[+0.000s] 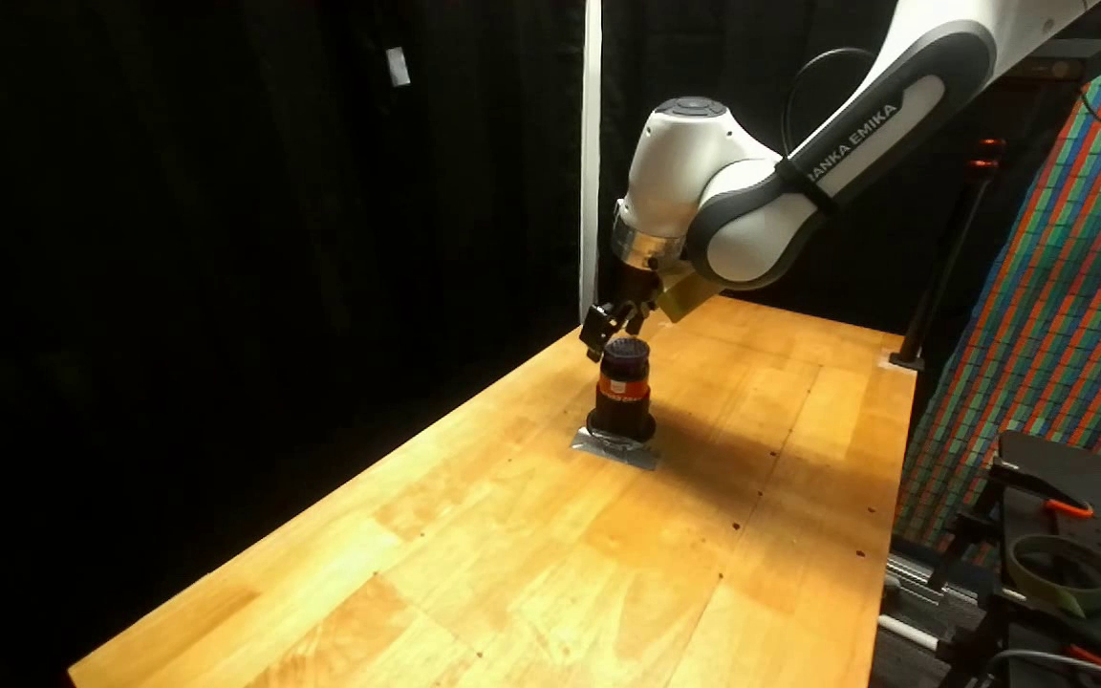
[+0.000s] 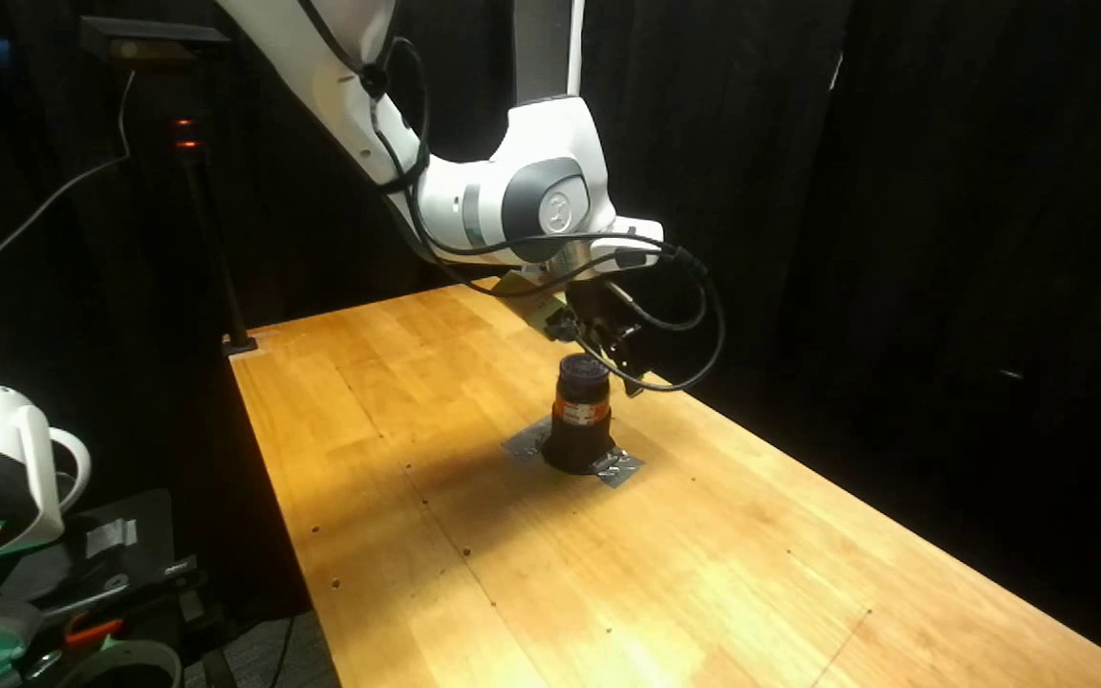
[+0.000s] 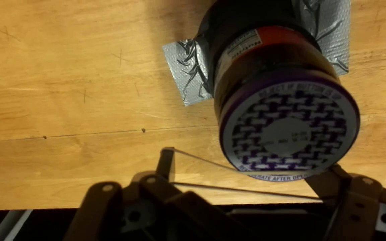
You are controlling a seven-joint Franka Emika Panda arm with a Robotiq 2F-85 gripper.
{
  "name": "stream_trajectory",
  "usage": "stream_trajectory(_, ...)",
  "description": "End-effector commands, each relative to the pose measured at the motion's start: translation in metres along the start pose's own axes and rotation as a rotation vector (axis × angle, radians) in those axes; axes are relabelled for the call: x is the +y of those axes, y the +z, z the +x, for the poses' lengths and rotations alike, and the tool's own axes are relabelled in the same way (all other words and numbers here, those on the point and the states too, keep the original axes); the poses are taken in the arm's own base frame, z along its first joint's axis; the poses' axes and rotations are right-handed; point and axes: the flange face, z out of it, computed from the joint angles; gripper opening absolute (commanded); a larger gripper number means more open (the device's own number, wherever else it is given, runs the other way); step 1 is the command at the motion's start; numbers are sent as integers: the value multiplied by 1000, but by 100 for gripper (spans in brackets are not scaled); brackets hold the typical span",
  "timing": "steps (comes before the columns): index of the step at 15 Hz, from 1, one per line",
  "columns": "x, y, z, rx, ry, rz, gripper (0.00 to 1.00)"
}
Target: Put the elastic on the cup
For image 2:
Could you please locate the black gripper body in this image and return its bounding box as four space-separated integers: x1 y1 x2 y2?
545 272 654 359

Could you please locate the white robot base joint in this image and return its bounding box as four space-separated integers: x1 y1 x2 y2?
0 379 95 620

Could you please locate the dark upside-down cup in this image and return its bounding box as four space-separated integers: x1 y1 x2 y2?
538 354 619 477

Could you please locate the white vertical pole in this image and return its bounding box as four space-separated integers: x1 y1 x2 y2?
558 0 587 109

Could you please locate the narrow black curtain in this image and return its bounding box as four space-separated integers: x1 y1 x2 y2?
127 0 520 329

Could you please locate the wide black curtain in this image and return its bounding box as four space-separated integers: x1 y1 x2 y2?
570 0 1101 672

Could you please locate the grey square base plate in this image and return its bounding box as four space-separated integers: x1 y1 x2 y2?
587 447 645 492

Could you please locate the grey duct tape piece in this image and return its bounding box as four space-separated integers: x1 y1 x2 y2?
499 420 554 462

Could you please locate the black camera stand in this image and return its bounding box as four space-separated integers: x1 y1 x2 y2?
75 11 265 359

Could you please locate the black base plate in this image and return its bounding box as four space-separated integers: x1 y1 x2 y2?
0 486 204 648

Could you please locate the thin grey cable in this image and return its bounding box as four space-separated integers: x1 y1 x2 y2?
0 68 136 305

